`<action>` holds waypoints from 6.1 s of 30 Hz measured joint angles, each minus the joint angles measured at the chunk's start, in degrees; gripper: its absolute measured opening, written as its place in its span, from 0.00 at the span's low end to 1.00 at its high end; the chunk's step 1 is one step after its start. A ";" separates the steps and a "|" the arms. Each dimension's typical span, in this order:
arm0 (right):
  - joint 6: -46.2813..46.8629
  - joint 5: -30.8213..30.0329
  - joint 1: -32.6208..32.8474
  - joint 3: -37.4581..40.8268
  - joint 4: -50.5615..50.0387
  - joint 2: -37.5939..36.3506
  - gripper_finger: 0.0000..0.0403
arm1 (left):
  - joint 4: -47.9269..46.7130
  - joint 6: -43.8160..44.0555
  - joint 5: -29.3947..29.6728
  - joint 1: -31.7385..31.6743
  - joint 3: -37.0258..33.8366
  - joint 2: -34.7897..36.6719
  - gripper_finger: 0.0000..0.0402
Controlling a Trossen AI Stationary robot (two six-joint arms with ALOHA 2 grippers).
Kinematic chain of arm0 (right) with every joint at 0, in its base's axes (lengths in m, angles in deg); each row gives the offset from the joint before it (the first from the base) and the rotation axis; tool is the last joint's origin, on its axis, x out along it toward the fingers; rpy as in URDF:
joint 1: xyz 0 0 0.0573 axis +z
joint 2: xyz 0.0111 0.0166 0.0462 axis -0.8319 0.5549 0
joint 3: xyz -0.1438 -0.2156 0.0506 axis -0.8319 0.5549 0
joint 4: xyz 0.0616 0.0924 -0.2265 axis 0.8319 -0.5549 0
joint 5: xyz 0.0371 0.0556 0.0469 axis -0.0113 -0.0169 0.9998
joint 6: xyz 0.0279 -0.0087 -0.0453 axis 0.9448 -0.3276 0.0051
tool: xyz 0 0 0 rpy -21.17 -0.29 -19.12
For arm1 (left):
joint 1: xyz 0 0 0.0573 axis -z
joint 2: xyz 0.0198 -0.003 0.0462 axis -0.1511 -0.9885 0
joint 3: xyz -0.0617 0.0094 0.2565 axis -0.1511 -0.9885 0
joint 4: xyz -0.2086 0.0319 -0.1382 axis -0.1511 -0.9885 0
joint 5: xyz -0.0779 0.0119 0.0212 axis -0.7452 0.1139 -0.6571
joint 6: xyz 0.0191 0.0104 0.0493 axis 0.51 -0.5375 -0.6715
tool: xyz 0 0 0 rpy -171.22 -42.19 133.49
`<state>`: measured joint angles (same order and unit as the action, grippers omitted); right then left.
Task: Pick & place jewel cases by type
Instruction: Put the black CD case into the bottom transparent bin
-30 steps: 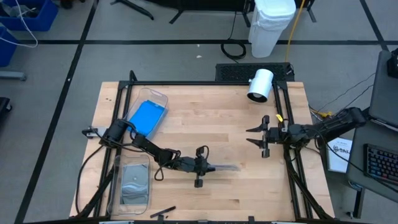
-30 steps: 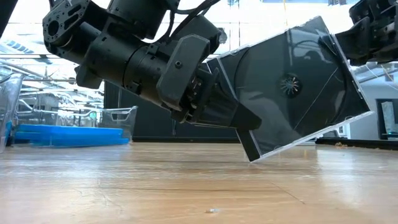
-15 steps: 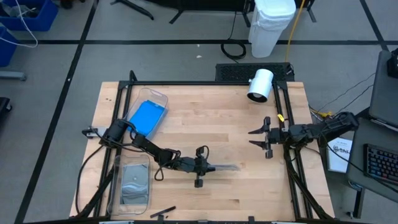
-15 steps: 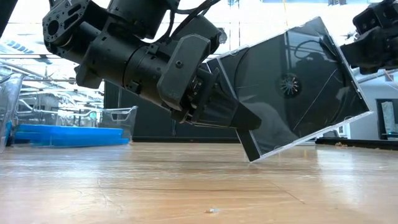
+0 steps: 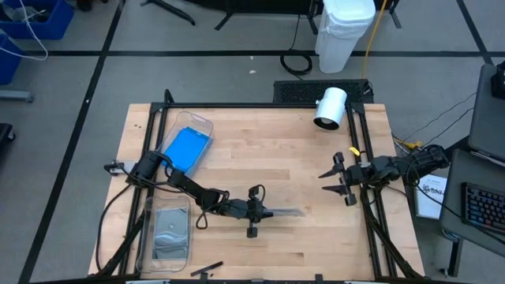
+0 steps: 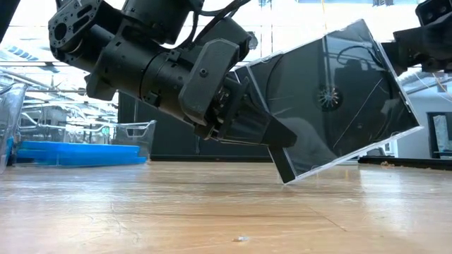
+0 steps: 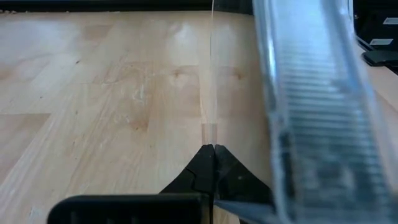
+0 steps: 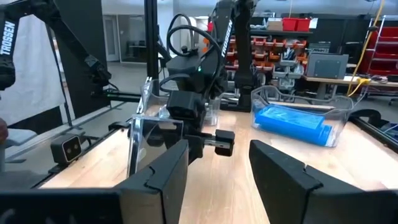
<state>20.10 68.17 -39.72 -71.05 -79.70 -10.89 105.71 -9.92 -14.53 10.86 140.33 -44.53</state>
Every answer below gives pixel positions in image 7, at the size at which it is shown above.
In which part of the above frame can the grey CD jewel case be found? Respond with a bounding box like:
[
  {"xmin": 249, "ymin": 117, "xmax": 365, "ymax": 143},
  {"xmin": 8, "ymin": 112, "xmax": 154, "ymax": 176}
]
[{"xmin": 200, "ymin": 0, "xmax": 398, "ymax": 224}]

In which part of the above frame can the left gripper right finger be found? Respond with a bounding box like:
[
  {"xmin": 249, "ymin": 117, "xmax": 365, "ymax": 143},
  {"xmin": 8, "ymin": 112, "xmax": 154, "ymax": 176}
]
[{"xmin": 215, "ymin": 144, "xmax": 275, "ymax": 207}]

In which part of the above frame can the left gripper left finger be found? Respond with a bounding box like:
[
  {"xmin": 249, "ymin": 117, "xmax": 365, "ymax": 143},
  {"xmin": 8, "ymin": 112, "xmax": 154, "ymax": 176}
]
[{"xmin": 160, "ymin": 144, "xmax": 216, "ymax": 196}]

